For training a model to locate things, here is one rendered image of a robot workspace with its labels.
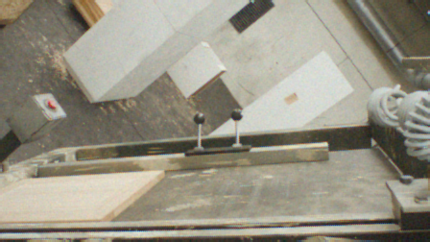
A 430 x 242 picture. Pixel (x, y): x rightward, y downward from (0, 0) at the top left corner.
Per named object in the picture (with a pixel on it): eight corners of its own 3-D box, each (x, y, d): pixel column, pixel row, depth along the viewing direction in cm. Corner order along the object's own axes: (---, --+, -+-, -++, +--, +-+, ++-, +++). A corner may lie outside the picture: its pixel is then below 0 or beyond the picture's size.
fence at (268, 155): (48, 174, 137) (45, 163, 136) (328, 155, 114) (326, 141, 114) (38, 178, 132) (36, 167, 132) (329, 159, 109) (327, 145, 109)
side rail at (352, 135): (87, 172, 162) (83, 146, 160) (370, 152, 135) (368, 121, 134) (80, 176, 156) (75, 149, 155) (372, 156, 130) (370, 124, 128)
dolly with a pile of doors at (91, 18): (91, 10, 518) (107, -6, 510) (112, 40, 516) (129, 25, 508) (62, 2, 459) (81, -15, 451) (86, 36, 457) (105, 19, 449)
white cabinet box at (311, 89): (203, 141, 566) (322, 52, 509) (226, 174, 564) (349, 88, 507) (189, 149, 508) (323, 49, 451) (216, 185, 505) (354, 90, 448)
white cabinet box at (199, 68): (175, 69, 670) (206, 42, 650) (194, 96, 667) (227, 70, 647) (164, 69, 626) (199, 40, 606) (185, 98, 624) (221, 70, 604)
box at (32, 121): (23, 117, 165) (51, 92, 160) (39, 140, 165) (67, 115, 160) (3, 122, 153) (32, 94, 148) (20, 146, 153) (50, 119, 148)
